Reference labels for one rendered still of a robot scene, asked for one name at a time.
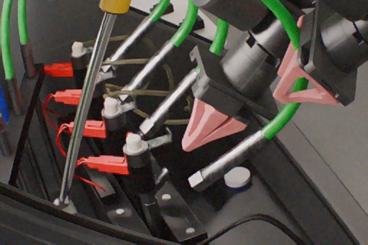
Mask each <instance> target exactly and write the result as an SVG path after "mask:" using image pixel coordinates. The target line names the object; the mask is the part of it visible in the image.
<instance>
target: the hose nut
mask: <svg viewBox="0 0 368 245"><path fill-rule="evenodd" d="M201 173H202V170H200V171H198V172H197V173H196V174H194V175H193V176H192V177H190V178H188V179H189V181H190V184H191V187H192V188H194V189H195V190H196V191H198V192H199V193H200V192H201V191H203V190H205V189H206V188H207V187H208V186H209V185H211V184H213V183H208V182H206V181H205V179H204V178H203V176H202V174H201Z"/></svg>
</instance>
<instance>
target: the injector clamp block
mask: <svg viewBox="0 0 368 245"><path fill-rule="evenodd" d="M125 116H126V122H127V126H128V129H129V132H133V133H134V134H136V133H137V130H136V129H135V128H134V126H133V124H132V123H131V121H130V120H129V118H128V117H127V115H126V114H125ZM60 135H61V137H62V140H63V144H64V147H65V151H66V154H67V155H68V150H69V145H70V142H69V141H68V139H67V137H66V134H65V132H64V131H62V132H61V133H60ZM84 138H85V140H86V142H87V143H88V146H89V147H90V149H91V152H92V154H93V156H94V157H100V156H101V153H100V152H99V150H98V147H97V146H96V145H95V143H94V140H93V138H92V137H84ZM149 154H150V157H151V161H152V168H153V172H154V174H157V173H158V172H159V171H160V170H161V169H162V168H161V166H160V165H159V164H158V162H157V160H156V159H155V158H154V156H153V155H152V153H151V152H149ZM103 173H104V174H105V176H106V178H107V179H108V181H109V183H110V185H111V186H112V188H113V189H114V191H115V193H116V196H117V200H118V201H116V202H115V203H110V204H108V205H103V203H102V202H101V201H100V199H99V197H98V196H97V194H96V191H95V190H94V188H93V187H92V185H91V184H90V183H88V182H85V181H84V180H80V179H79V178H78V179H79V181H80V183H81V185H82V186H83V189H84V190H85V192H86V194H87V196H88V198H89V200H90V201H91V203H92V206H93V210H94V213H95V215H96V218H97V219H98V220H99V221H103V222H105V223H108V224H110V225H113V226H117V227H120V228H124V229H126V230H130V231H133V232H137V233H139V234H143V235H146V236H151V237H153V236H152V234H151V233H150V231H149V230H148V229H147V227H146V226H145V224H144V223H143V221H142V219H141V218H140V217H139V215H138V213H137V212H136V211H135V209H134V208H133V206H132V204H131V203H130V201H129V199H128V198H127V196H126V194H125V193H124V191H123V190H122V189H121V186H120V184H118V182H117V181H116V178H115V177H114V175H113V173H112V172H103ZM75 174H76V175H77V176H79V177H82V178H83V179H85V180H88V181H89V179H88V178H87V176H86V174H85V172H84V169H83V168H82V166H81V165H79V166H78V167H77V169H76V170H75ZM155 197H156V198H157V202H158V205H159V213H160V217H161V219H162V224H163V226H164V230H165V235H166V238H167V241H171V242H175V243H177V244H182V245H196V244H198V243H199V242H201V241H204V240H206V239H207V238H208V232H207V230H205V228H204V227H203V225H202V223H201V222H200V221H199V220H198V219H197V218H196V216H195V215H194V214H193V212H192V210H191V209H190V207H189V206H188V204H187V203H186V202H185V201H184V200H183V198H182V196H181V195H180V194H179V192H178V191H177V190H176V188H175V187H174V186H173V184H172V183H171V182H170V180H169V179H168V180H167V181H166V182H165V185H164V186H162V187H161V189H160V190H159V191H157V194H156V195H155Z"/></svg>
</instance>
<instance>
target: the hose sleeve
mask: <svg viewBox="0 0 368 245"><path fill-rule="evenodd" d="M262 129H263V128H259V129H258V130H256V131H255V132H254V133H251V134H250V136H249V137H247V138H245V139H244V140H243V141H242V142H240V143H239V144H237V145H236V146H235V147H233V148H232V149H230V150H229V151H228V152H227V153H225V154H223V155H222V156H220V157H219V158H217V159H216V160H215V161H214V162H212V163H210V164H209V165H208V166H207V167H205V168H204V169H202V173H201V174H202V176H203V178H204V179H205V181H206V182H208V183H213V182H215V181H216V180H218V179H219V178H221V177H223V175H226V174H227V173H228V172H229V171H230V170H232V169H234V168H235V167H236V166H238V165H239V164H241V163H242V162H243V161H245V160H246V159H248V158H249V157H251V156H252V155H253V154H255V153H257V151H259V150H260V149H262V148H263V147H264V146H266V144H268V143H269V142H270V139H268V138H267V137H266V136H265V135H264V134H263V133H262Z"/></svg>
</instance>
